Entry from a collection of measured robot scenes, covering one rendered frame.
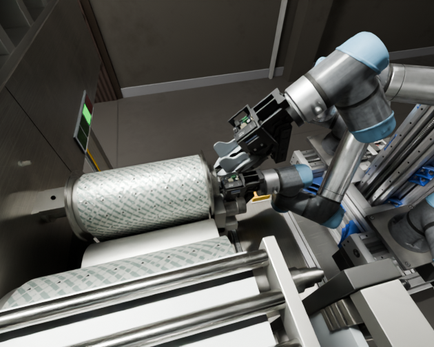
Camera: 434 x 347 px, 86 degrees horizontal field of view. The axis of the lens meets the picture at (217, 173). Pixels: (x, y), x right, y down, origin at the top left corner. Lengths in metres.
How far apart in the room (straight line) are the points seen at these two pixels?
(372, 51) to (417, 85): 0.21
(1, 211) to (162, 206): 0.24
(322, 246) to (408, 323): 1.45
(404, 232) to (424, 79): 0.62
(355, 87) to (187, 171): 0.33
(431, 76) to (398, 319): 0.50
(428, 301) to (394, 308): 1.89
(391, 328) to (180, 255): 0.20
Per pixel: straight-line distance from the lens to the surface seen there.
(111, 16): 2.95
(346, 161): 0.78
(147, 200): 0.46
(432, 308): 2.16
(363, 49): 0.46
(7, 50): 0.65
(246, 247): 0.82
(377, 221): 1.15
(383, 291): 0.27
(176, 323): 0.21
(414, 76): 0.64
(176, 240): 0.47
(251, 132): 0.42
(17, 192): 0.53
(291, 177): 0.69
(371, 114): 0.50
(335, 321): 0.32
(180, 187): 0.45
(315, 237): 1.71
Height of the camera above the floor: 1.66
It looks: 51 degrees down
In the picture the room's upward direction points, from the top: straight up
